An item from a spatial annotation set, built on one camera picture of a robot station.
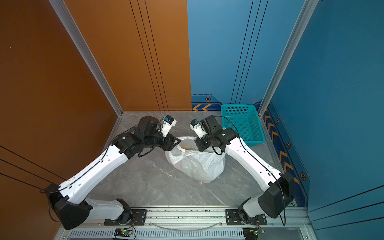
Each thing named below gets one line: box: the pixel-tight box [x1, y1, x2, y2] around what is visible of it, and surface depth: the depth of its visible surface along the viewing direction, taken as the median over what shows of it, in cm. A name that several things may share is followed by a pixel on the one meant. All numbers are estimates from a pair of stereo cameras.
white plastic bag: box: [165, 136, 226, 184], surface depth 75 cm
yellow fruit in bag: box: [179, 138, 199, 151], surface depth 73 cm
